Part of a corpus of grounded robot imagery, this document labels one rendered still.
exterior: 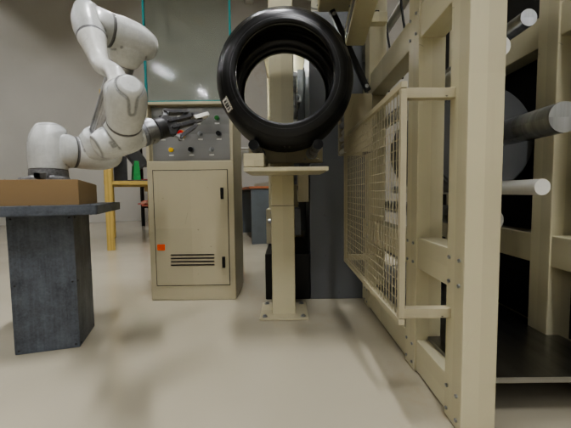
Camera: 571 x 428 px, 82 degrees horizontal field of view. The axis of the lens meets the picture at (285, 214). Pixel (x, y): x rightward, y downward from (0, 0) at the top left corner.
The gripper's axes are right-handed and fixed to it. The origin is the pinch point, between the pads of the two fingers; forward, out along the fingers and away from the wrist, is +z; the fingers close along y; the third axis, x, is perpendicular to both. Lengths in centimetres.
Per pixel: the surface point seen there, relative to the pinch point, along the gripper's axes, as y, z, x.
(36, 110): -425, 155, -758
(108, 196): -63, 54, -319
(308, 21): -13, 48, 33
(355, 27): -8, 81, 33
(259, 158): 24.4, 16.4, -0.8
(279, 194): 42, 40, -29
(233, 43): -21.3, 25.4, 11.3
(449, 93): 42, 25, 73
